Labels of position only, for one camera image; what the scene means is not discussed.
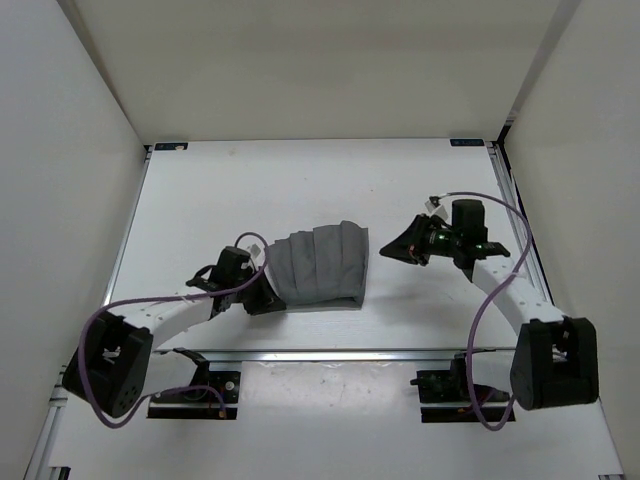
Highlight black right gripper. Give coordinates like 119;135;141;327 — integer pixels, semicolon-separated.
379;214;461;266

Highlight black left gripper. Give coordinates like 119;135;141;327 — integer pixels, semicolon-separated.
230;266;286;315

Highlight grey pleated skirt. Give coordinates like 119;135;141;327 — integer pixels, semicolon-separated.
267;220;369;309

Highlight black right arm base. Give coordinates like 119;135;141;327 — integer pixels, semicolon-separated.
410;353;510;424

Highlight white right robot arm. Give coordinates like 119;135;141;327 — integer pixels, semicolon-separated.
380;214;599;411

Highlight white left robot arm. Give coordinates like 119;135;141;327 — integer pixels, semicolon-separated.
62;263;286;428

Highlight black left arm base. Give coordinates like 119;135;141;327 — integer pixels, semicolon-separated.
147;348;241;421

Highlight blue right corner label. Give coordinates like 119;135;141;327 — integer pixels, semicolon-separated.
450;138;485;147

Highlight blue corner label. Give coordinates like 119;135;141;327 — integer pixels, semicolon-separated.
154;142;189;151
450;138;485;147

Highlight blue left corner label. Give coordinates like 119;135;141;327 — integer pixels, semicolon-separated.
154;142;189;151

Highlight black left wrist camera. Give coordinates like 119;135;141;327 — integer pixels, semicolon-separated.
211;246;252;288

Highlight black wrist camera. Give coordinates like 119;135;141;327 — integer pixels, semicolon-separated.
452;199;488;244
211;246;252;288

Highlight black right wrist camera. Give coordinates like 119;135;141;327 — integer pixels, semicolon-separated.
452;199;488;244

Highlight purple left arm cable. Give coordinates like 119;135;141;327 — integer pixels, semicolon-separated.
79;231;271;430

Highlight aluminium frame rail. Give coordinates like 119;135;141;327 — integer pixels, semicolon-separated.
487;142;565;335

